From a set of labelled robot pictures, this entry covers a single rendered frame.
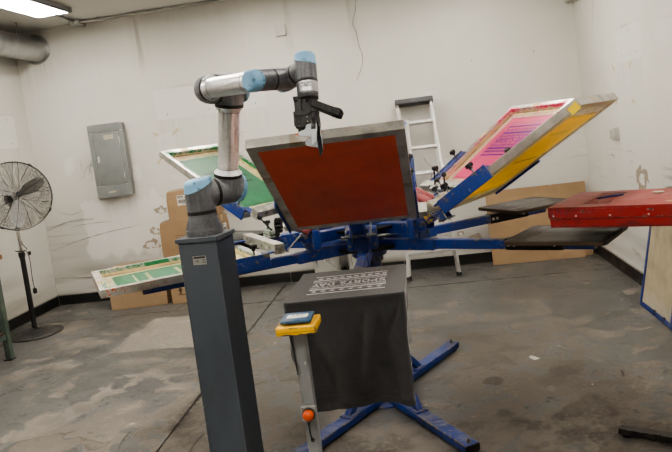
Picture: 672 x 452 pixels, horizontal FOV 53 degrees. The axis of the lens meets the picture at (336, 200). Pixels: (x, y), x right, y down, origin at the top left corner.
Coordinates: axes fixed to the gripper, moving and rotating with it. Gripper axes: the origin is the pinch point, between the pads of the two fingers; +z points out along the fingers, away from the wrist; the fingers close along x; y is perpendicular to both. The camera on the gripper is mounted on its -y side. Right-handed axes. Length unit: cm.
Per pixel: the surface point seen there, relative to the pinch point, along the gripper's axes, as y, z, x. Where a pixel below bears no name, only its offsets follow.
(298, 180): 15.5, -0.6, -42.6
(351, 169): -6.5, -1.6, -38.8
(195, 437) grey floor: 103, 109, -152
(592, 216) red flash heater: -101, 23, -73
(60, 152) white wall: 348, -157, -450
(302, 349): 11, 65, -3
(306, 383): 12, 76, -6
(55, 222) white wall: 368, -85, -472
